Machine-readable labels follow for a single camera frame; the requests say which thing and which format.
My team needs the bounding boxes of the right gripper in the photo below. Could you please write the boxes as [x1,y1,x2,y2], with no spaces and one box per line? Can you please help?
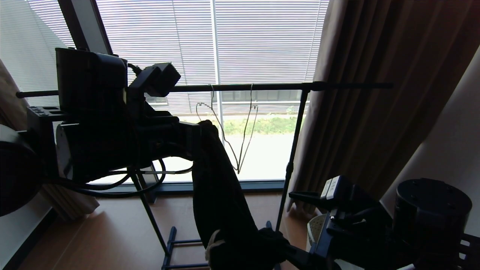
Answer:
[288,191,395,270]

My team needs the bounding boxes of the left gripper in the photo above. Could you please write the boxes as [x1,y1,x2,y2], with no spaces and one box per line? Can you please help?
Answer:
[134,111,202,162]

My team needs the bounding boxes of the black garment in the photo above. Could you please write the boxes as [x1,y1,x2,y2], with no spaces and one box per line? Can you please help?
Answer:
[192,120,290,270]

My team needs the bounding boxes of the white laundry basket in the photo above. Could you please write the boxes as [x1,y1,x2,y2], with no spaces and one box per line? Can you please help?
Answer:
[306,213,360,270]

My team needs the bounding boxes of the pink clothes hanger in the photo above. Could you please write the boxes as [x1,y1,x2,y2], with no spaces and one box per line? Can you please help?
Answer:
[195,84,259,175]

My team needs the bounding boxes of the black clothes rack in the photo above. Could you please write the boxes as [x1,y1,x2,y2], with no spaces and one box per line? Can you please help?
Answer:
[16,81,394,270]

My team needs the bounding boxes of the brown curtain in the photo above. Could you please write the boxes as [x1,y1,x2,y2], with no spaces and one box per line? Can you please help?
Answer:
[288,0,480,220]

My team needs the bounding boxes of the window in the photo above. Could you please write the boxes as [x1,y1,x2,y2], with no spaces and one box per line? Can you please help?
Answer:
[0,0,330,192]

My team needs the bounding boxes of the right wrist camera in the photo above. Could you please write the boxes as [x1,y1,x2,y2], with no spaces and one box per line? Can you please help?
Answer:
[320,175,379,220]

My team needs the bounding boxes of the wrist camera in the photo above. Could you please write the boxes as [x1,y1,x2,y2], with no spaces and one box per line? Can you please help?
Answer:
[127,62,182,113]
[320,175,379,220]

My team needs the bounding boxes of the black cable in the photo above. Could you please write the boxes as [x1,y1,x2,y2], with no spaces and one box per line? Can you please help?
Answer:
[69,159,167,199]

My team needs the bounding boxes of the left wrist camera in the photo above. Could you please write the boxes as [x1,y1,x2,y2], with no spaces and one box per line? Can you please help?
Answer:
[127,62,182,113]

